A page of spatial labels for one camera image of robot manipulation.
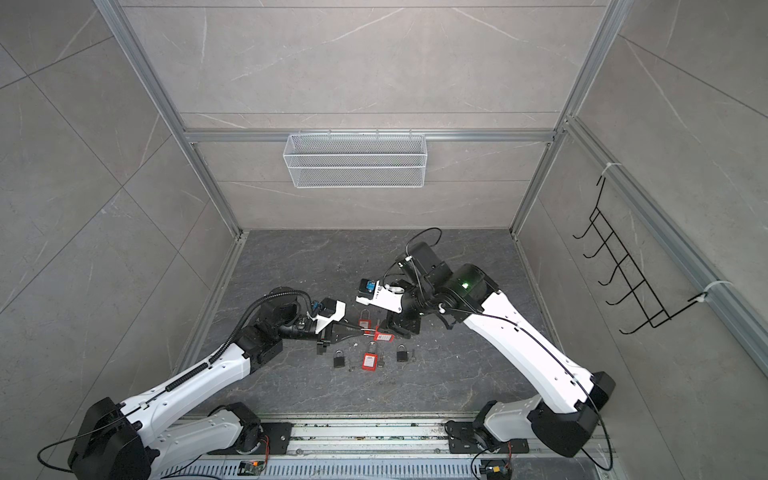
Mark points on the small black padlock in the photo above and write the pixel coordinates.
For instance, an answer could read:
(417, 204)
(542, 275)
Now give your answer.
(339, 359)

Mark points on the red padlock with key ring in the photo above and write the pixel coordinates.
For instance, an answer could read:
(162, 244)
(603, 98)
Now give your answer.
(364, 321)

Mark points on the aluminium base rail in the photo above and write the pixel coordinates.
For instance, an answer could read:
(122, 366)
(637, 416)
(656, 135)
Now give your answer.
(393, 446)

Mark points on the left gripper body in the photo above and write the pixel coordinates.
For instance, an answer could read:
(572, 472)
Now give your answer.
(323, 342)

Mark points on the white wire mesh basket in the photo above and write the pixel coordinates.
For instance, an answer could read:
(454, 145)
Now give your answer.
(356, 160)

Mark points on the black wire hook rack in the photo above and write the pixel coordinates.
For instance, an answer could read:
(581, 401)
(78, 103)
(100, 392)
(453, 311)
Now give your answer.
(627, 269)

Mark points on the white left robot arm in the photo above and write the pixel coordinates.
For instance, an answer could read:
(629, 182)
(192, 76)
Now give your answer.
(140, 437)

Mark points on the red long-shackle padlock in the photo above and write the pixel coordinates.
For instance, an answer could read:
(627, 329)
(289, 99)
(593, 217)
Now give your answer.
(377, 336)
(370, 358)

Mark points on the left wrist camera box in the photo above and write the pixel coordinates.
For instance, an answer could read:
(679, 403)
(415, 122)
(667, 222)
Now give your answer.
(322, 314)

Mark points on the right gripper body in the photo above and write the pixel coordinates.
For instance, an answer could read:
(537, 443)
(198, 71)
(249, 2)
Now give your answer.
(408, 320)

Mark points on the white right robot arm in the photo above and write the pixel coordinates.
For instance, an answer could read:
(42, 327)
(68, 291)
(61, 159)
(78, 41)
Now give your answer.
(565, 409)

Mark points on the black padlock near key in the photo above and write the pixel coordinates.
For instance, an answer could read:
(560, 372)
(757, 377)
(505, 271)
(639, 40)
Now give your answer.
(402, 354)

